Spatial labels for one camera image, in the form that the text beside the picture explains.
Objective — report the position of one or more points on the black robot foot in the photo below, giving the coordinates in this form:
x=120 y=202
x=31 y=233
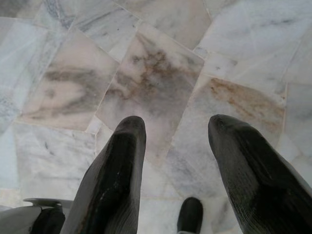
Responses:
x=190 y=215

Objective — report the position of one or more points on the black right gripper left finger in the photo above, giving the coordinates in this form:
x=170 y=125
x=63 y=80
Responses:
x=112 y=185

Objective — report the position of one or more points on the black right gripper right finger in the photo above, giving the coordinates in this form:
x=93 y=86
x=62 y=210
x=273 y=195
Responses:
x=258 y=185

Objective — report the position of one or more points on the grey and black robot leg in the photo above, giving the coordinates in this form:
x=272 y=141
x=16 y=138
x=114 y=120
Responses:
x=46 y=219

